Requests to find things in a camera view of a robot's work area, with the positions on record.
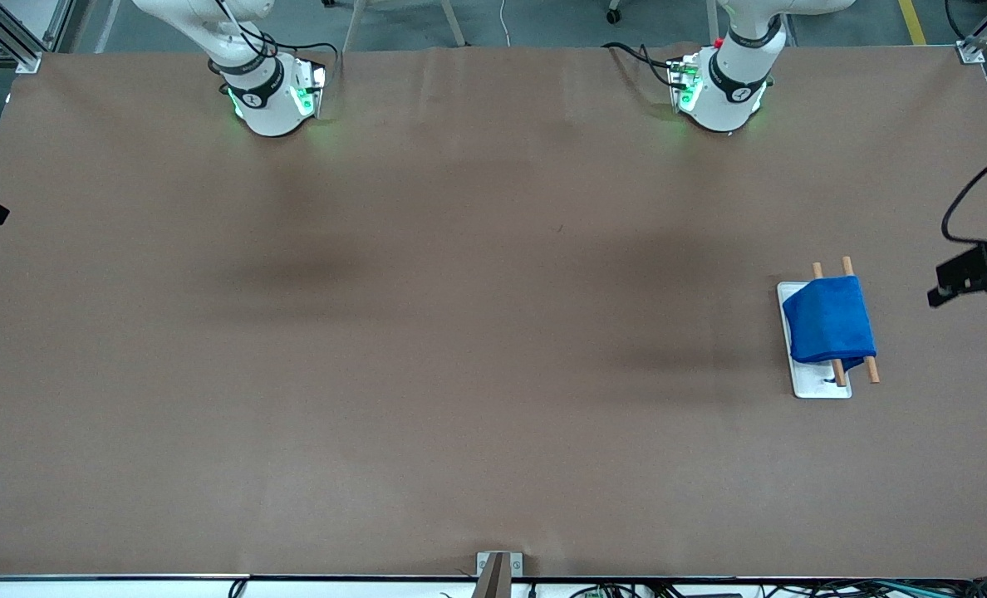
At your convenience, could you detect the black cable bundle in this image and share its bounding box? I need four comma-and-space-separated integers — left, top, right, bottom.
560, 578, 987, 598

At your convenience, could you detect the black right arm base cable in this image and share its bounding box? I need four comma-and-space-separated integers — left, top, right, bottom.
214, 0, 341, 66

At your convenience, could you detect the white rack base plate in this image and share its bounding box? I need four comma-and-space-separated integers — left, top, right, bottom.
776, 281, 853, 399

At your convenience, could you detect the metal table edge bracket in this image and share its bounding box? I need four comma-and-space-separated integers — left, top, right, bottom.
475, 551, 523, 598

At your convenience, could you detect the blue microfibre towel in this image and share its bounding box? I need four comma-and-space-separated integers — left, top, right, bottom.
782, 276, 877, 387

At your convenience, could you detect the black arm base cable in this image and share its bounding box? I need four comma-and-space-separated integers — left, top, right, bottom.
602, 42, 679, 89
214, 0, 341, 66

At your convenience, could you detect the black left arm base cable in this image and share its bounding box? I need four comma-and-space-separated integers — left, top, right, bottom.
602, 42, 679, 89

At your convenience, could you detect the white stand leg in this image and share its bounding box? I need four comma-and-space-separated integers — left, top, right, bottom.
439, 0, 467, 47

